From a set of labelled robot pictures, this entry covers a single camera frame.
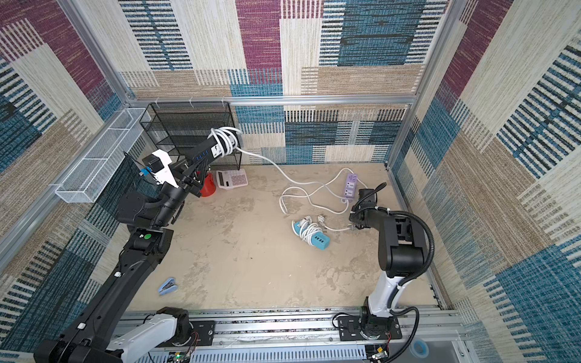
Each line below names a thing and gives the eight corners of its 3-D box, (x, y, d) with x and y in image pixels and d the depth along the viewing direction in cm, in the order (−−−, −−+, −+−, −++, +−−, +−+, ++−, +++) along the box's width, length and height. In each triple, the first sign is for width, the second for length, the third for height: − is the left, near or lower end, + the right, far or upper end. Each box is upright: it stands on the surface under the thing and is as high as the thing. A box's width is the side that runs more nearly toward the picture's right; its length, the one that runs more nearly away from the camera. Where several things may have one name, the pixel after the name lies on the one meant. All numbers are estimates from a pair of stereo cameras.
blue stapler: (162, 296, 83) (159, 294, 81) (162, 284, 86) (159, 282, 84) (177, 290, 84) (174, 288, 82) (176, 279, 87) (173, 276, 85)
